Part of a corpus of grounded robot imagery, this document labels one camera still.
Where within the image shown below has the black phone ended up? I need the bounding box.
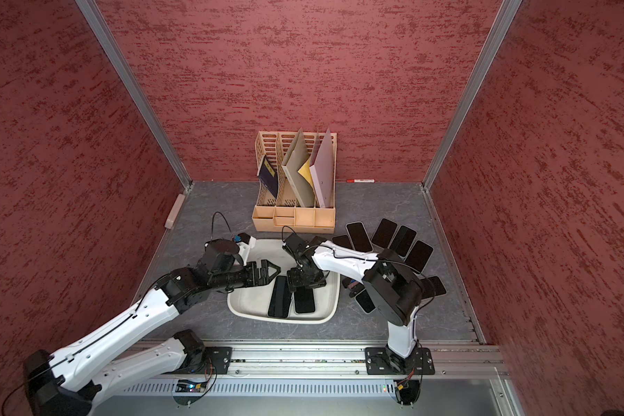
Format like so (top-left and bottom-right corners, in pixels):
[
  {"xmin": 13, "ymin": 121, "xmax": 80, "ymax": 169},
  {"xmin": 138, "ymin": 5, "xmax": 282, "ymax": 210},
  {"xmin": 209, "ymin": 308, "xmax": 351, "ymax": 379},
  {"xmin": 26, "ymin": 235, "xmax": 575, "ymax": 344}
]
[
  {"xmin": 331, "ymin": 235, "xmax": 353, "ymax": 250},
  {"xmin": 405, "ymin": 240, "xmax": 434, "ymax": 274}
]

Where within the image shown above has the aluminium corner post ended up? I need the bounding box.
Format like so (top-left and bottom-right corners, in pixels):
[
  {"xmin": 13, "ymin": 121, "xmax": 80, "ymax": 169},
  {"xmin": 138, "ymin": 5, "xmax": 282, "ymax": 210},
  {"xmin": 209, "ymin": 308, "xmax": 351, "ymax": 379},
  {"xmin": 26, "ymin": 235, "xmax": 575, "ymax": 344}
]
[
  {"xmin": 76, "ymin": 0, "xmax": 192, "ymax": 193},
  {"xmin": 422, "ymin": 0, "xmax": 523, "ymax": 194}
]

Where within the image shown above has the dark blue booklet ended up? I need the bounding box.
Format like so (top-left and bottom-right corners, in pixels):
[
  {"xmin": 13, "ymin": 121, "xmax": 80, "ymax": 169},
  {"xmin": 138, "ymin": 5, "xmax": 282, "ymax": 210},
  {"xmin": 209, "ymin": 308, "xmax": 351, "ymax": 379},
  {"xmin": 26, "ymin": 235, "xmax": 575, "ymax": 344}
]
[{"xmin": 258, "ymin": 155, "xmax": 279, "ymax": 199}]

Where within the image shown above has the grey cardboard folder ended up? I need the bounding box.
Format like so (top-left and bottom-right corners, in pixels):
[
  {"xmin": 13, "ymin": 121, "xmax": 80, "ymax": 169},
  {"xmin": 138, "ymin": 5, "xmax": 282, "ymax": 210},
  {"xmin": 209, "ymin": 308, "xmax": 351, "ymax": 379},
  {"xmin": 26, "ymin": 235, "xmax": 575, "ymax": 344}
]
[{"xmin": 281, "ymin": 129, "xmax": 315, "ymax": 208}]

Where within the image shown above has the beige plastic file organizer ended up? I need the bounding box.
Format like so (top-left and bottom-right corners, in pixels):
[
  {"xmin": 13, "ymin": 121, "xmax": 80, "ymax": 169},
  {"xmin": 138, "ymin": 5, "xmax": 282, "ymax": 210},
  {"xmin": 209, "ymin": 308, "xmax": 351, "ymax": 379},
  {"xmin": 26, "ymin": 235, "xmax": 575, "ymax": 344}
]
[{"xmin": 252, "ymin": 131, "xmax": 337, "ymax": 234}]

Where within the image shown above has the yellow paper sheet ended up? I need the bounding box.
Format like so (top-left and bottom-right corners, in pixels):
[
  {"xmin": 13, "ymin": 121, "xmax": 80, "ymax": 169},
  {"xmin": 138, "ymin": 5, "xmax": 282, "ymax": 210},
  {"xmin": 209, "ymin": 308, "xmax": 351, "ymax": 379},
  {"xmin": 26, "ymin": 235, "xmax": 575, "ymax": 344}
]
[{"xmin": 297, "ymin": 159, "xmax": 314, "ymax": 188}]

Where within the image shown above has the aluminium left corner post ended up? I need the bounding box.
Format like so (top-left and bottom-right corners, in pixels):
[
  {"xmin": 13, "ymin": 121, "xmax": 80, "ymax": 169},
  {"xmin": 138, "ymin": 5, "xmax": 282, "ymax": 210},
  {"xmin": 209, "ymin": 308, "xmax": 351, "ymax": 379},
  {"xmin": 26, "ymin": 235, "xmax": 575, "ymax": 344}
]
[{"xmin": 76, "ymin": 0, "xmax": 192, "ymax": 193}]

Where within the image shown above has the red white marker pen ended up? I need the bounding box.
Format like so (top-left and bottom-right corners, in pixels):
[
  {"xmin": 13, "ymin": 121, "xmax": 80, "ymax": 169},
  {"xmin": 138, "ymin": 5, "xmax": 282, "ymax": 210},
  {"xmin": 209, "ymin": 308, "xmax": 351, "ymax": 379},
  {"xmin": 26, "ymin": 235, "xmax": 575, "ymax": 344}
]
[{"xmin": 346, "ymin": 179, "xmax": 376, "ymax": 184}]

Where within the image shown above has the aluminium right corner post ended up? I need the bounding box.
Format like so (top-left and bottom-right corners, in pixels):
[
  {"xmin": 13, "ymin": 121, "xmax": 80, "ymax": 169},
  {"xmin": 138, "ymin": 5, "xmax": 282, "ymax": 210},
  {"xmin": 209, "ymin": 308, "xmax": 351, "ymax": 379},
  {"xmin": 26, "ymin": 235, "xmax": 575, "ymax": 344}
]
[{"xmin": 422, "ymin": 0, "xmax": 523, "ymax": 194}]

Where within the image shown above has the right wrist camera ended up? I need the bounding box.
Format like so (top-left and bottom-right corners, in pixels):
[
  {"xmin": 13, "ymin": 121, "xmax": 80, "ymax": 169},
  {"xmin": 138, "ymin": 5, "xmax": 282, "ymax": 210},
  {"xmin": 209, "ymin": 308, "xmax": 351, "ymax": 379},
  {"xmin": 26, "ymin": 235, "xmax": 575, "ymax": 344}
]
[{"xmin": 284, "ymin": 233, "xmax": 309, "ymax": 258}]

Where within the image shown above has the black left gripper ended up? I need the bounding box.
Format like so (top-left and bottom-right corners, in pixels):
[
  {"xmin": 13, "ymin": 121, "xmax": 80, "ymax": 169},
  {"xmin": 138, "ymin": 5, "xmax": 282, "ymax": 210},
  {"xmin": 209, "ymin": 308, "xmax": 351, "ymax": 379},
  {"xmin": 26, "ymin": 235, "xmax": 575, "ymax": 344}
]
[{"xmin": 210, "ymin": 260, "xmax": 281, "ymax": 291}]

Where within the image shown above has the pink grey folder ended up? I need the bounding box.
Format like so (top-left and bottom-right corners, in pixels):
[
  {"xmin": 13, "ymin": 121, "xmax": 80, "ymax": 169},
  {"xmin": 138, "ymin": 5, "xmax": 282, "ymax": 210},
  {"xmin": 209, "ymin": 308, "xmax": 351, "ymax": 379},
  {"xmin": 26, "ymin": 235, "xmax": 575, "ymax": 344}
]
[{"xmin": 310, "ymin": 128, "xmax": 335, "ymax": 208}]

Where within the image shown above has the dark phone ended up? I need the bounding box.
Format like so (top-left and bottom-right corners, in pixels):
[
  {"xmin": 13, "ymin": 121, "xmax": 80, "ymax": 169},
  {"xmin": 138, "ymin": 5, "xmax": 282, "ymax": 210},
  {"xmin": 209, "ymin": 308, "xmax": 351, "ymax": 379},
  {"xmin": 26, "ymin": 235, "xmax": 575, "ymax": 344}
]
[{"xmin": 371, "ymin": 218, "xmax": 399, "ymax": 249}]

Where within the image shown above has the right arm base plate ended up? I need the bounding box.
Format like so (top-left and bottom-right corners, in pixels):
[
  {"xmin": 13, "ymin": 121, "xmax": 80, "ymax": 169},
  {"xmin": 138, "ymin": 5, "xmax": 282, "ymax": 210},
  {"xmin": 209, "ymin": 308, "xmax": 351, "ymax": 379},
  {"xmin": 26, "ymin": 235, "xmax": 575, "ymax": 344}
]
[{"xmin": 365, "ymin": 347, "xmax": 435, "ymax": 376}]

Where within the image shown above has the aluminium front rail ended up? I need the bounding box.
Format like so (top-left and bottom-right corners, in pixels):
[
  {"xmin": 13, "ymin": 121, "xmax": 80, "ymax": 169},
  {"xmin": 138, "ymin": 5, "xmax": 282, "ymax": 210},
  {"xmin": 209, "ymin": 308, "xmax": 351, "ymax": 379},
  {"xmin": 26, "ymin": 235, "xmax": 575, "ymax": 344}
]
[{"xmin": 99, "ymin": 343, "xmax": 523, "ymax": 415}]

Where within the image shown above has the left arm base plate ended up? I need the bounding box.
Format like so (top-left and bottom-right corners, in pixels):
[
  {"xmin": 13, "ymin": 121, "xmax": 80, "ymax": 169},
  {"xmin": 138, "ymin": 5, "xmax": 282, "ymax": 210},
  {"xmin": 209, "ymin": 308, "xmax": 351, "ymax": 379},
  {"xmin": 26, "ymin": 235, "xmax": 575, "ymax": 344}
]
[{"xmin": 185, "ymin": 347, "xmax": 233, "ymax": 375}]

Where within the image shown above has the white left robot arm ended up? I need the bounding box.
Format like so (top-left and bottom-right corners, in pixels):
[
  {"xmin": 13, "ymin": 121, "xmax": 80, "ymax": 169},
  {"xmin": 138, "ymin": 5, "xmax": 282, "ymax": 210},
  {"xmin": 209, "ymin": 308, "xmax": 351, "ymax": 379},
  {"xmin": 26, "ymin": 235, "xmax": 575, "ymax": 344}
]
[{"xmin": 24, "ymin": 239, "xmax": 281, "ymax": 415}]

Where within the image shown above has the white case phone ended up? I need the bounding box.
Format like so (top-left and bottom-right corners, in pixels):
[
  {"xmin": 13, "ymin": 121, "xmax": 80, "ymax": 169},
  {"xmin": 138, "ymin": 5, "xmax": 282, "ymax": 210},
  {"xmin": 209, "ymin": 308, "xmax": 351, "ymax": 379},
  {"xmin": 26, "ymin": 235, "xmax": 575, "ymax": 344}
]
[
  {"xmin": 268, "ymin": 276, "xmax": 292, "ymax": 319},
  {"xmin": 346, "ymin": 222, "xmax": 373, "ymax": 253},
  {"xmin": 389, "ymin": 225, "xmax": 417, "ymax": 258}
]

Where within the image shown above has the large pink case phone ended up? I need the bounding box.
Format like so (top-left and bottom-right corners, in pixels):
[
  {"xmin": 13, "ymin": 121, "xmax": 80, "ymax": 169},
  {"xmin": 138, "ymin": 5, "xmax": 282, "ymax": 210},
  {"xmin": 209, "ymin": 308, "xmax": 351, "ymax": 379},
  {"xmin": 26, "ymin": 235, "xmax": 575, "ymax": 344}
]
[{"xmin": 355, "ymin": 289, "xmax": 375, "ymax": 315}]

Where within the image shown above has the white plastic storage tray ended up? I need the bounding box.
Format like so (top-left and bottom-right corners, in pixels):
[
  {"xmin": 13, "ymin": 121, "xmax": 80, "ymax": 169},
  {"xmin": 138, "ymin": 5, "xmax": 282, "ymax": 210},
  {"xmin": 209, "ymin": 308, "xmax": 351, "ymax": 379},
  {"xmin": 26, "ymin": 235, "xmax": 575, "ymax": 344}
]
[{"xmin": 227, "ymin": 239, "xmax": 341, "ymax": 325}]

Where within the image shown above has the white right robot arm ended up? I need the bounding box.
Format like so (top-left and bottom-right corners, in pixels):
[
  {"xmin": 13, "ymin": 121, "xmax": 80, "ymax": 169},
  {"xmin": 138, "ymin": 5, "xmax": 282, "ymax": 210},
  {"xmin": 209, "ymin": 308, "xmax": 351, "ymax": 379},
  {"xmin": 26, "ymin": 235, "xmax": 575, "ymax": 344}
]
[{"xmin": 283, "ymin": 235, "xmax": 425, "ymax": 360}]

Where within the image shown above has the beige block at wall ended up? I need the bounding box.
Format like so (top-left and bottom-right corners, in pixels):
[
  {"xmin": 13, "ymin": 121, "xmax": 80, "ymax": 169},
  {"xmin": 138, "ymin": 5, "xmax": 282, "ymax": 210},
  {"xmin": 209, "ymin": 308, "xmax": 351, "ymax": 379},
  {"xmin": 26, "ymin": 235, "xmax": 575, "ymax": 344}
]
[{"xmin": 165, "ymin": 194, "xmax": 185, "ymax": 230}]

